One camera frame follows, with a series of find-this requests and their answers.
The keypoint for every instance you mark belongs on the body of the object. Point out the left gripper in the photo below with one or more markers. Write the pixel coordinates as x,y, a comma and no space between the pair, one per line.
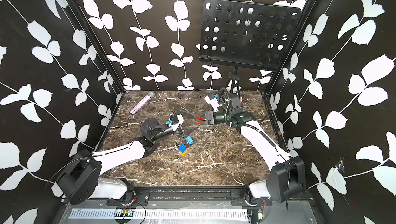
186,133

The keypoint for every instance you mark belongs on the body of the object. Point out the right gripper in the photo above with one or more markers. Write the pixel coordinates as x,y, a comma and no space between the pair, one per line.
209,117

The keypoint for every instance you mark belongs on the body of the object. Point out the red lego brick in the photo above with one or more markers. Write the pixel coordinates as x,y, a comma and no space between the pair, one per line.
200,120

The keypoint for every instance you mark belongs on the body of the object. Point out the blue square lego brick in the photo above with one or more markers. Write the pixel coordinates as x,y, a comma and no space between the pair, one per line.
182,148

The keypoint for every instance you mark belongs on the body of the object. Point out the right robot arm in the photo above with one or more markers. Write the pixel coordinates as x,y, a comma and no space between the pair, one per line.
287,173

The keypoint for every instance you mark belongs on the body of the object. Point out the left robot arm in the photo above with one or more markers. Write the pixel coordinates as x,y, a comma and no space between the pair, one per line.
81,179

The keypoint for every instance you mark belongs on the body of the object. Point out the light blue long lego brick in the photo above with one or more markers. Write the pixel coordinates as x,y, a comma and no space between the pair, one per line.
189,140

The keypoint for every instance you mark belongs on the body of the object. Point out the purple glitter microphone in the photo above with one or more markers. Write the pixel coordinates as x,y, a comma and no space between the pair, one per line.
142,102

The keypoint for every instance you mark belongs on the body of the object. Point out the black perforated music stand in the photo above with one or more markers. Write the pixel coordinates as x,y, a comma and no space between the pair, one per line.
246,35

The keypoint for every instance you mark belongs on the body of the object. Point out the black mounting rail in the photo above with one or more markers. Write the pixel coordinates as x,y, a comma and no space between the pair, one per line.
237,195

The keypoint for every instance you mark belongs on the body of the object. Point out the white slotted cable duct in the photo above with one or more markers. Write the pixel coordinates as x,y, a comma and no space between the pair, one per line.
183,214

